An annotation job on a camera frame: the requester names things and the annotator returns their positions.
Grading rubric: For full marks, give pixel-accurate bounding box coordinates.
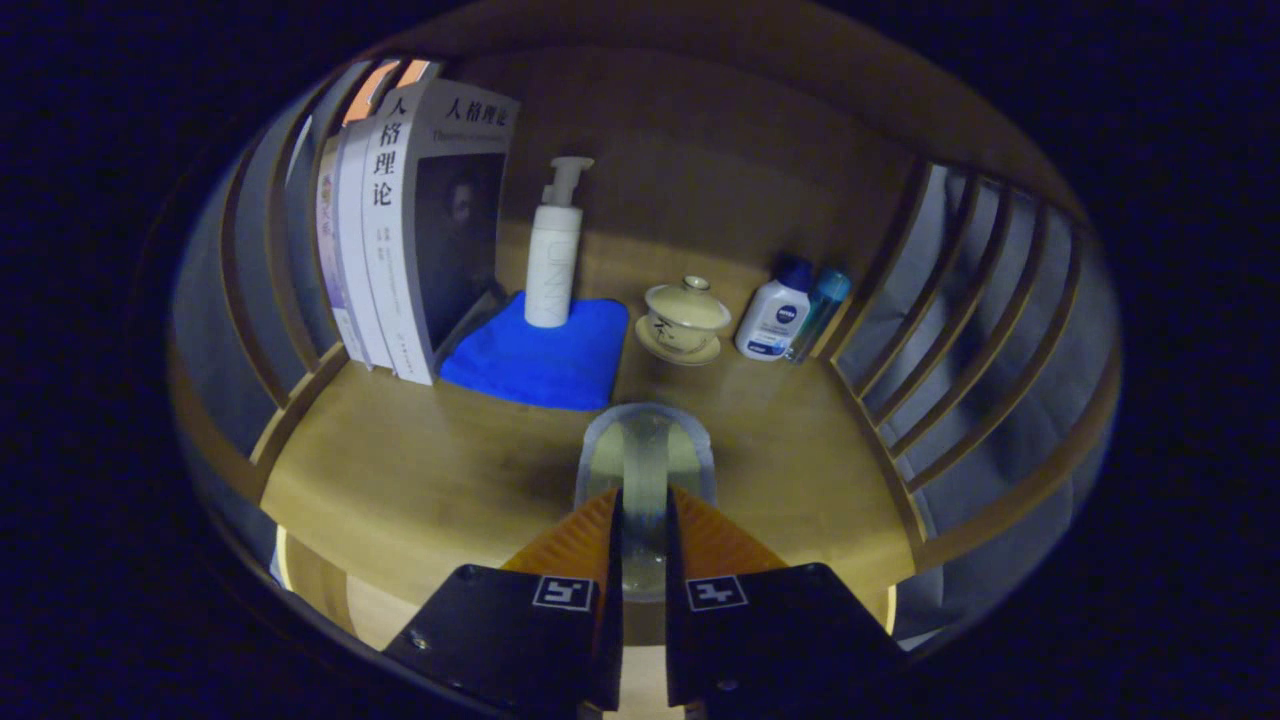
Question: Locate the white lotion bottle blue cap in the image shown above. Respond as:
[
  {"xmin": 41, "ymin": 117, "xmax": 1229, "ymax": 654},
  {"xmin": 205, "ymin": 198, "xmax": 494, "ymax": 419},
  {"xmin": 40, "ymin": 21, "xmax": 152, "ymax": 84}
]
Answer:
[{"xmin": 734, "ymin": 258, "xmax": 814, "ymax": 361}]

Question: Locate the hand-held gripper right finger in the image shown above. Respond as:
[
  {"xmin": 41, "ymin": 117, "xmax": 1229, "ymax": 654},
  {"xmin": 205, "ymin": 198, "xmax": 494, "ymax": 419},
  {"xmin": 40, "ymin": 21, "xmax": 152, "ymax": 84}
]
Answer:
[{"xmin": 665, "ymin": 486, "xmax": 906, "ymax": 716}]

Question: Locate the teal slim bottle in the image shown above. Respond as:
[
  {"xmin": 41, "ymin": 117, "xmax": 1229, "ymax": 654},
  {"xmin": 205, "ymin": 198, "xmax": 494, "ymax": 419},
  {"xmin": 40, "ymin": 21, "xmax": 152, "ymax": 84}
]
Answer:
[{"xmin": 790, "ymin": 268, "xmax": 853, "ymax": 363}]

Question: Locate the blue folded cloth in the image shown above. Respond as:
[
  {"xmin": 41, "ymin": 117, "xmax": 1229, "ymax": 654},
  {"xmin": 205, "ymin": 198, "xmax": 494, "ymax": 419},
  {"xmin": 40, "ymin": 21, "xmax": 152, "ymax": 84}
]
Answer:
[{"xmin": 439, "ymin": 291, "xmax": 630, "ymax": 412}]

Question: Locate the beige lidded tea cup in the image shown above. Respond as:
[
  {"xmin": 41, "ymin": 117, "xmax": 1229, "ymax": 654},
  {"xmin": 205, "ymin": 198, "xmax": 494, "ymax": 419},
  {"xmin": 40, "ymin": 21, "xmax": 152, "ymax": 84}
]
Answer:
[{"xmin": 635, "ymin": 275, "xmax": 733, "ymax": 367}]

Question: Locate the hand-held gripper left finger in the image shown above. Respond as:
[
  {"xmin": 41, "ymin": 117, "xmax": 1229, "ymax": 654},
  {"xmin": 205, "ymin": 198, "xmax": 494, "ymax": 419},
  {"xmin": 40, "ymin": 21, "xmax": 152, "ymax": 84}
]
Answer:
[{"xmin": 383, "ymin": 486, "xmax": 626, "ymax": 716}]

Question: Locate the thin white book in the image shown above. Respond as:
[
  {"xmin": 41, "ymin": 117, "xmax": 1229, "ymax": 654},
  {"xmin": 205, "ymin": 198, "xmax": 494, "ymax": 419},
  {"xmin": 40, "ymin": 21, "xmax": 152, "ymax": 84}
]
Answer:
[{"xmin": 335, "ymin": 120, "xmax": 396, "ymax": 369}]

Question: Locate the pale purple book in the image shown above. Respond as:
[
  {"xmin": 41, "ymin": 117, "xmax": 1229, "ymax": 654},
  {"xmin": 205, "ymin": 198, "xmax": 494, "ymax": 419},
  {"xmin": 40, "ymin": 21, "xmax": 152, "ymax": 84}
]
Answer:
[{"xmin": 316, "ymin": 160, "xmax": 366, "ymax": 366}]

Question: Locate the wooden cabinet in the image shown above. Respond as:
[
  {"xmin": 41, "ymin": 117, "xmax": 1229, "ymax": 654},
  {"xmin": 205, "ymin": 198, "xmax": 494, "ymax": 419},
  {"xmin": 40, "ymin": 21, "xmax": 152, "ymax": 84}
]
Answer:
[{"xmin": 165, "ymin": 0, "xmax": 1126, "ymax": 651}]

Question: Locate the wooden countertop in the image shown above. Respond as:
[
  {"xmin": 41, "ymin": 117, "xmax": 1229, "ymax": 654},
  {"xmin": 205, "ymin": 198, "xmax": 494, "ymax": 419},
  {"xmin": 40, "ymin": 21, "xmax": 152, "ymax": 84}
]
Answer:
[{"xmin": 258, "ymin": 240, "xmax": 919, "ymax": 651}]

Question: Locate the thick white book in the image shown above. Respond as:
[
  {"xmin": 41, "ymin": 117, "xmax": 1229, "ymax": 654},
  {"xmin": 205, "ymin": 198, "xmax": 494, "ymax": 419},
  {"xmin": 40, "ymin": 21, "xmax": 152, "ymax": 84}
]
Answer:
[{"xmin": 362, "ymin": 78, "xmax": 521, "ymax": 386}]

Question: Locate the white pump bottle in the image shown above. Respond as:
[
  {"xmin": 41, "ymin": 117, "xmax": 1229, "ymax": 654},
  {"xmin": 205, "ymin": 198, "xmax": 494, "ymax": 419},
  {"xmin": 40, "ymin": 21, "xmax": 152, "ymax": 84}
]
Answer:
[{"xmin": 524, "ymin": 156, "xmax": 595, "ymax": 329}]

